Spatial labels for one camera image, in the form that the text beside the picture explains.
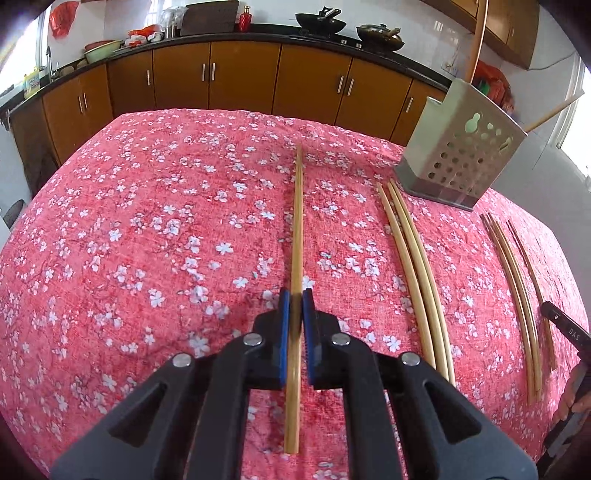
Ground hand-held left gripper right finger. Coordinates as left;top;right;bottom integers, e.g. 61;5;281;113
301;288;539;480

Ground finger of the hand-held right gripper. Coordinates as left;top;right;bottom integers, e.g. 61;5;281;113
541;301;591;360

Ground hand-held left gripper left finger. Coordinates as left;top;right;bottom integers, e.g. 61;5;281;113
50;287;293;480

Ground bamboo chopstick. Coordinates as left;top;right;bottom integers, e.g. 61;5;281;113
487;213;541;403
465;0;489;85
290;164;305;455
392;180;457;387
480;213;535;406
376;182;437;372
492;215;544;400
506;220;557;371
388;181;450;385
523;90;586;134
284;145;302;455

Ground perforated metal chopstick holder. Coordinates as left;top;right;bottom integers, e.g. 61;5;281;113
394;78;528;212

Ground person's right hand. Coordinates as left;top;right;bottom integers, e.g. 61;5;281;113
553;357;591;422

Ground large bright window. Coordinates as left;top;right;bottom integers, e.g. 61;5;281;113
551;44;591;155

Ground red bags with bottles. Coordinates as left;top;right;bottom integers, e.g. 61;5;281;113
471;61;514;112

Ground brown lower kitchen cabinets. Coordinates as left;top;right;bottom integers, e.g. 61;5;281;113
9;41;451;195

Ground brown kitchen cabinets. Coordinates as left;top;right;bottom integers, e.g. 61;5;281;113
9;41;451;195
427;0;541;70

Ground gas stove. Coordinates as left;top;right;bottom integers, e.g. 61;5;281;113
300;31;368;48

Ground brown upper kitchen cabinets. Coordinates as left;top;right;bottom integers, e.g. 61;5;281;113
427;0;541;70

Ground wok with lid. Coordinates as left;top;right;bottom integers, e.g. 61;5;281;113
355;23;406;53

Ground dark wooden cutting board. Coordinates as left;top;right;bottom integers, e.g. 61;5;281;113
180;1;240;37

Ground red and white plastic bag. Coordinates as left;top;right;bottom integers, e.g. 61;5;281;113
126;25;165;48

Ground clear plastic bag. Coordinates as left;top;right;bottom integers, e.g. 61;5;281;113
161;7;185;38

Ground green basin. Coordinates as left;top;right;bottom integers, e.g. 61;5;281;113
84;39;125;64

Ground yellow dish soap bottle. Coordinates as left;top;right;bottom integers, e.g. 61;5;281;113
23;69;43;100

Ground red hanging plastic bag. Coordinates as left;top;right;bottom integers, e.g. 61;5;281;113
49;1;81;39

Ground black wok with handle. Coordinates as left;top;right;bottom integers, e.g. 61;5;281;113
295;6;348;36

